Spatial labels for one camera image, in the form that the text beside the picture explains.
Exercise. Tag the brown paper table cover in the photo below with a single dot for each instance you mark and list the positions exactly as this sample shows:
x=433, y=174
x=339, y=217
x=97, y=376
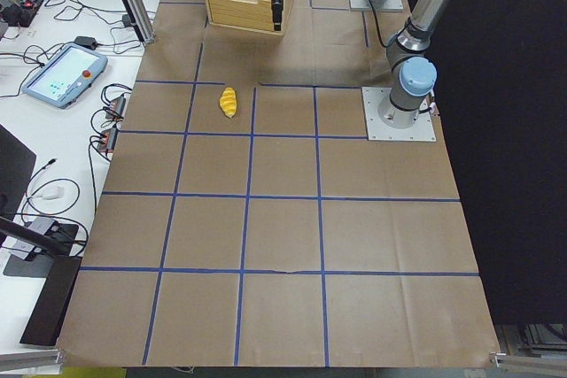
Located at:
x=282, y=236

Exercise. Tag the near teach pendant tablet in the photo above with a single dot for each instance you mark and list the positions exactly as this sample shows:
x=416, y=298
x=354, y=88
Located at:
x=66, y=76

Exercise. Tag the yellow toy bread loaf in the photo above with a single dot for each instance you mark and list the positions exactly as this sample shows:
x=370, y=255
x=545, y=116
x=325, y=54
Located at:
x=228, y=102

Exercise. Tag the black monitor stand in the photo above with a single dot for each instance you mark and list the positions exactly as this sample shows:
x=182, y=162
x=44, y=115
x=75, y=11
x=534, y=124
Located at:
x=43, y=248

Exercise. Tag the black power adapter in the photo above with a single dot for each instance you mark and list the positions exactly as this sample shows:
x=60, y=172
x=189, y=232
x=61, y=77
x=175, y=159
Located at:
x=86, y=42

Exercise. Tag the white charger block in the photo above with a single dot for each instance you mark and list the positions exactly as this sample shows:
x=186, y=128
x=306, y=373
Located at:
x=53, y=192

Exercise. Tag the lower wooden drawer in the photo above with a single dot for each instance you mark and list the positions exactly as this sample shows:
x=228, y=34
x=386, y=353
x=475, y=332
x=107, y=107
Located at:
x=247, y=14

